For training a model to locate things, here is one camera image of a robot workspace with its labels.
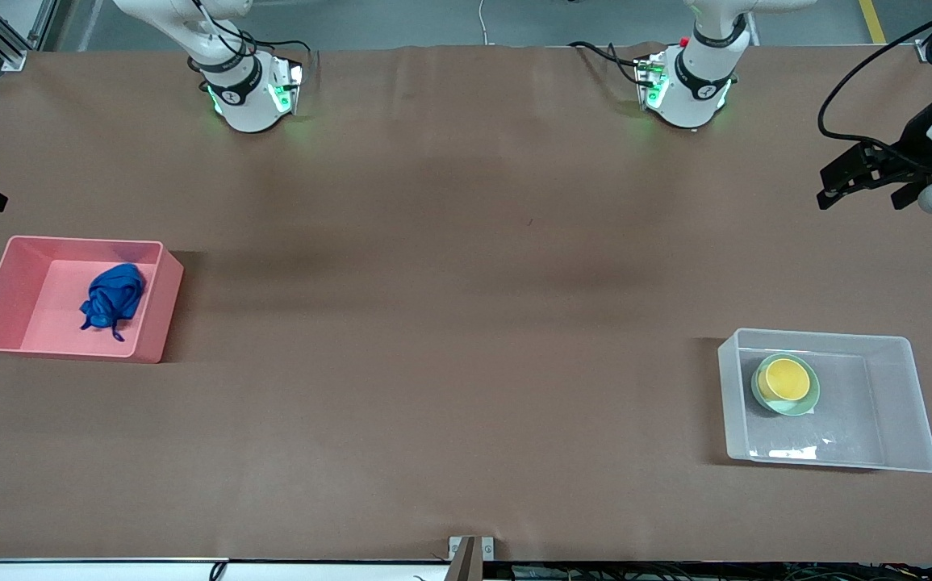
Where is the blue cloth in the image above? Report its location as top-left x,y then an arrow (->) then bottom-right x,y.
80,263 -> 146,342

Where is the yellow cup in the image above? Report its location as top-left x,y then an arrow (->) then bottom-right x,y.
758,357 -> 812,403

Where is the mint green bowl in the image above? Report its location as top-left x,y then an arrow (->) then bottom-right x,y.
750,353 -> 821,417

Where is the clear plastic box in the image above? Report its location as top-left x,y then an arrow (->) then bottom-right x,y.
717,328 -> 932,474

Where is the pink plastic bin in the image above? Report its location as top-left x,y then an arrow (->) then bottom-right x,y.
0,235 -> 185,364

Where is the base connector panel green light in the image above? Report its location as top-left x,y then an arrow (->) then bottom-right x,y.
635,52 -> 670,111

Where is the brown table cover sheet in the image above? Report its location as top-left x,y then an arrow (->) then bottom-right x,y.
0,44 -> 932,563

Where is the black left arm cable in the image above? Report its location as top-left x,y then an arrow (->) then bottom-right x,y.
817,0 -> 932,150

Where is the black left base cable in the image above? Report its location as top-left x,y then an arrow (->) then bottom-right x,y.
569,40 -> 654,86

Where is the black base cable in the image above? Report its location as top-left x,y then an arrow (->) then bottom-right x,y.
569,40 -> 654,86
183,0 -> 313,86

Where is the black right base cable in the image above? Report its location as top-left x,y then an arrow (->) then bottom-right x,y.
183,0 -> 313,86

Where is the white table edge rail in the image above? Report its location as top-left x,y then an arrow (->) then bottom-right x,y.
0,558 -> 450,581

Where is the metal table edge bracket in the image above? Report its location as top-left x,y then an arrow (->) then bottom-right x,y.
448,535 -> 495,581

